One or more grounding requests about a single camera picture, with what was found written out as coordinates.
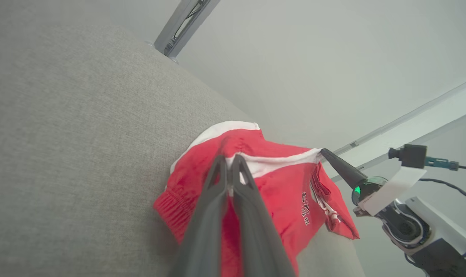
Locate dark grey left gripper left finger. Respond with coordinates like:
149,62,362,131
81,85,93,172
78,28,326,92
171,154,230,277

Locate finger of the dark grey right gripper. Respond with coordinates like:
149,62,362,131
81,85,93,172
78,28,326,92
321,148,368,189

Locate right wrist camera with white mount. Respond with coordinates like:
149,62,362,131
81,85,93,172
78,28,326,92
358,144,428,217

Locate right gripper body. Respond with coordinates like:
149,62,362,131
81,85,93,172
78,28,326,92
350,176,432,254

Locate grey fabric sofa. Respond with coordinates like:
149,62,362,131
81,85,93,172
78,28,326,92
0,23,366,277

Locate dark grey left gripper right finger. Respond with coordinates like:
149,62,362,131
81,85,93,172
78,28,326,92
230,154,297,277

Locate grey partition base rail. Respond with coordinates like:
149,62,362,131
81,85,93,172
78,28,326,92
330,74,466,183

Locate black camera cable teal plug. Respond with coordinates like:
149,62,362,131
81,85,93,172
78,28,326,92
426,156,466,172

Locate grey metal partition post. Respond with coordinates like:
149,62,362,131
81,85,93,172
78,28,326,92
153,0,221,64

